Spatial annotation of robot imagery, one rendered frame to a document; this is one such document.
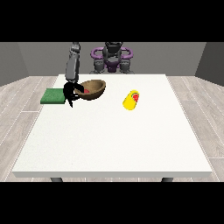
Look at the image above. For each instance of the brown wooden bowl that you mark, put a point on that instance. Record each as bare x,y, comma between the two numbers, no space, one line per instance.
94,88

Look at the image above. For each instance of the grey robot trunk purple rings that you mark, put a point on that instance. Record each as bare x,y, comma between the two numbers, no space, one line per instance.
112,60

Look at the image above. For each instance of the green square pad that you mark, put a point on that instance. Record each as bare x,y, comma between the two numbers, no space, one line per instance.
53,96

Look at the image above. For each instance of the yellow cup with melon print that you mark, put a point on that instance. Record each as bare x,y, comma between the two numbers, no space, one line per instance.
131,100

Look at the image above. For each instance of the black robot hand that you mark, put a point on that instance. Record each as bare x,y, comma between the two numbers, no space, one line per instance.
68,92

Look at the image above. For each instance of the small red ball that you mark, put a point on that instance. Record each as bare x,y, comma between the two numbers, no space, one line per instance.
86,91

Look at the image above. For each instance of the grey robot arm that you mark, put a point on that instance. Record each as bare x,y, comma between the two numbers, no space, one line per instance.
72,67

